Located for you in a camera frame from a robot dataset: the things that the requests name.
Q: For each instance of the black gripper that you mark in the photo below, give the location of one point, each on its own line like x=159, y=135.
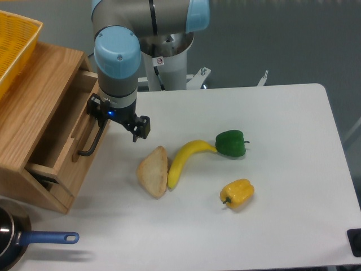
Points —
x=121, y=112

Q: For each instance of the black metal drawer handle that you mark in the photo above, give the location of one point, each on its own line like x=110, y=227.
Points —
x=91, y=138

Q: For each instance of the wooden top drawer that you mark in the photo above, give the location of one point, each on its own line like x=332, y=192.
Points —
x=54, y=157

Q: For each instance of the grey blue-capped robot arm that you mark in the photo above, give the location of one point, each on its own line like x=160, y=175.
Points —
x=128, y=34

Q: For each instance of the wooden drawer cabinet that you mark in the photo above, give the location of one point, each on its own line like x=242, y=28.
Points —
x=25, y=114

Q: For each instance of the triangular bread slice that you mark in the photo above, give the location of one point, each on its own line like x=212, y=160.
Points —
x=152, y=172

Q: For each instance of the yellow banana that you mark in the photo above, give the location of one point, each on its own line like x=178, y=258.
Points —
x=185, y=152

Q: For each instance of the green bell pepper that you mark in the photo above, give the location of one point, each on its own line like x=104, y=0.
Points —
x=231, y=143

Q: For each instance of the yellow plastic basket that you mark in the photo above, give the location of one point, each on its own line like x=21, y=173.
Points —
x=19, y=36

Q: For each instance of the yellow bell pepper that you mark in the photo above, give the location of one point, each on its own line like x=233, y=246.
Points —
x=236, y=193

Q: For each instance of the black corner clamp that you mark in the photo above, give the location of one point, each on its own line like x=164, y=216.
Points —
x=354, y=240

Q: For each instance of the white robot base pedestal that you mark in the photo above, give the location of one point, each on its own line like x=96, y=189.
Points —
x=165, y=62

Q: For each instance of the blue-handled frying pan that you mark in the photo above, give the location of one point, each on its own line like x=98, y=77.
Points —
x=17, y=234

